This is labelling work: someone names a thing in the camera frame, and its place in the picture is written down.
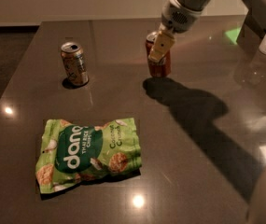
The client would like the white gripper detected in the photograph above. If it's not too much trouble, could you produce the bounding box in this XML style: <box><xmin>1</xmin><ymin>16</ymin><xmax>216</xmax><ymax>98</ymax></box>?
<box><xmin>148</xmin><ymin>0</ymin><xmax>203</xmax><ymax>63</ymax></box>

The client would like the red coke can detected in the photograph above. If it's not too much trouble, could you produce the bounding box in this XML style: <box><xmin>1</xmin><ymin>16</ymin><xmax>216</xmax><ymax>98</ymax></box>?
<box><xmin>145</xmin><ymin>32</ymin><xmax>171</xmax><ymax>77</ymax></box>

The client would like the gold soda can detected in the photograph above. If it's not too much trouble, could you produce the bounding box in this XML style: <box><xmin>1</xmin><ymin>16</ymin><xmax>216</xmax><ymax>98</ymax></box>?
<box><xmin>61</xmin><ymin>42</ymin><xmax>89</xmax><ymax>87</ymax></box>

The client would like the green rice chips bag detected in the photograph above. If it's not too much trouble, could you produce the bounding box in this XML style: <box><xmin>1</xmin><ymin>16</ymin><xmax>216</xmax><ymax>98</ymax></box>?
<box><xmin>35</xmin><ymin>118</ymin><xmax>142</xmax><ymax>194</ymax></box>

